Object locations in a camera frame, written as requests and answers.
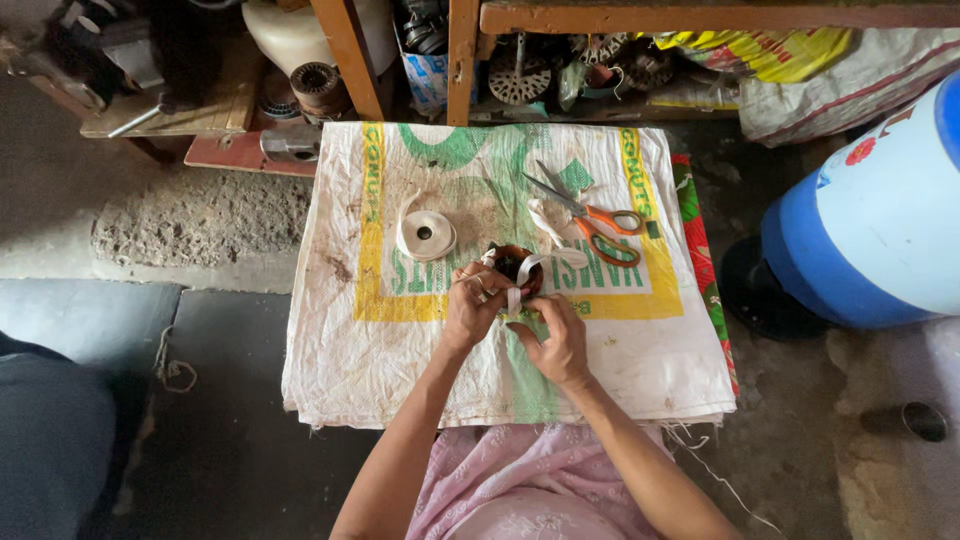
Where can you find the person's right hand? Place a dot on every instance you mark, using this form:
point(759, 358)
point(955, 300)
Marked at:
point(559, 341)

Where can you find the person's left hand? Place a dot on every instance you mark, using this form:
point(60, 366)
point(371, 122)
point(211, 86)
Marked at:
point(471, 306)

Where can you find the white cloth tape strip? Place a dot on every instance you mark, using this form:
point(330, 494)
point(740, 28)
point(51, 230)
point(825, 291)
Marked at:
point(544, 251)

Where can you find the white woven printed sack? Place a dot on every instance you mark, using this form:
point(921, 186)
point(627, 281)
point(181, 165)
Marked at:
point(420, 352)

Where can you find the white cloth tape roll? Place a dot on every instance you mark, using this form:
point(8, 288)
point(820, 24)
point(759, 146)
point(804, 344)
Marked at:
point(426, 234)

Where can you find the person's pink embroidered clothing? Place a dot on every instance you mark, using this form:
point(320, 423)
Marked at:
point(532, 487)

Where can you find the red green floral cloth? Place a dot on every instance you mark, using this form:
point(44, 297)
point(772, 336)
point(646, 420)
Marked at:
point(701, 262)

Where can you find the wooden shelf with motor parts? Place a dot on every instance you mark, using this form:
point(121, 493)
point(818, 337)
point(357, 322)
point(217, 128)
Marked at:
point(570, 60)

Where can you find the white plastic canister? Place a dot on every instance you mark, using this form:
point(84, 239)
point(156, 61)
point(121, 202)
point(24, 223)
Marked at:
point(300, 30)

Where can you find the blue white plastic barrel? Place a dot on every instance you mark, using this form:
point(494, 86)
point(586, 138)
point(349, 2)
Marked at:
point(874, 217)

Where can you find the yellow printed plastic bag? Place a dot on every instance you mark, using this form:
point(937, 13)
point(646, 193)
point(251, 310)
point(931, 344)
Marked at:
point(757, 51)

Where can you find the white woven sack bundle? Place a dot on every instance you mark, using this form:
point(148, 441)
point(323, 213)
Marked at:
point(832, 94)

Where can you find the small metal cup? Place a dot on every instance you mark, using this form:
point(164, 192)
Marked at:
point(924, 421)

